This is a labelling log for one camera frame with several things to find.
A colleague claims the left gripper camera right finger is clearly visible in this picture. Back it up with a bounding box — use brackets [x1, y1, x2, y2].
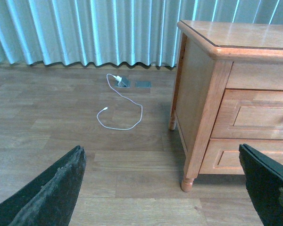
[239, 144, 283, 226]

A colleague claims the wooden nightstand cabinet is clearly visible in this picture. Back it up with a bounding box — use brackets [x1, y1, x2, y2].
[169, 20, 283, 192]

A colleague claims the wooden drawer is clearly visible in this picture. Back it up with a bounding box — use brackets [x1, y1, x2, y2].
[211, 89, 283, 140]
[200, 139, 283, 174]

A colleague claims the closed grey floor socket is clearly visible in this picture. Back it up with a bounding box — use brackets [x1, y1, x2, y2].
[135, 81, 151, 89]

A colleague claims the open grey floor socket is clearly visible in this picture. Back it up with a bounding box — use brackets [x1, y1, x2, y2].
[116, 76, 131, 88]

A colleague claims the white cable on floor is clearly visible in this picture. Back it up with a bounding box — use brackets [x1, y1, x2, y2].
[96, 73, 143, 131]

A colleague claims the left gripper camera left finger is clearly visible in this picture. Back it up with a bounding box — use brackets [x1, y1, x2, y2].
[0, 145, 86, 226]

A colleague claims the pale green pleated curtain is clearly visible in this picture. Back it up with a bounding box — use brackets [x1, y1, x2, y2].
[0, 0, 283, 66]

